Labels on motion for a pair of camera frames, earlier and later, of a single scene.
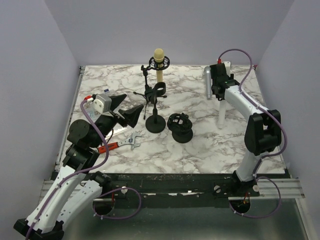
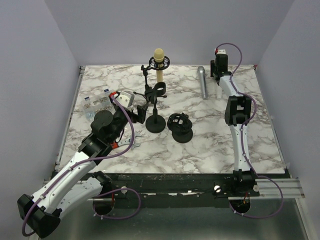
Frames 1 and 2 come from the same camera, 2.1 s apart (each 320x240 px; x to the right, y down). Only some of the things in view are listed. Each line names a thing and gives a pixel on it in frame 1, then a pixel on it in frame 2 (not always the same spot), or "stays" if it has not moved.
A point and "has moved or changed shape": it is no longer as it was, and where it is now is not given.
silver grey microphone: x=208 y=78 -> x=201 y=70
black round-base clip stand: x=156 y=124 stays
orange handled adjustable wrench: x=131 y=140 stays
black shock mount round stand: x=181 y=126 stays
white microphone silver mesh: x=222 y=114 has moved or changed shape
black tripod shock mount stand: x=155 y=65 stays
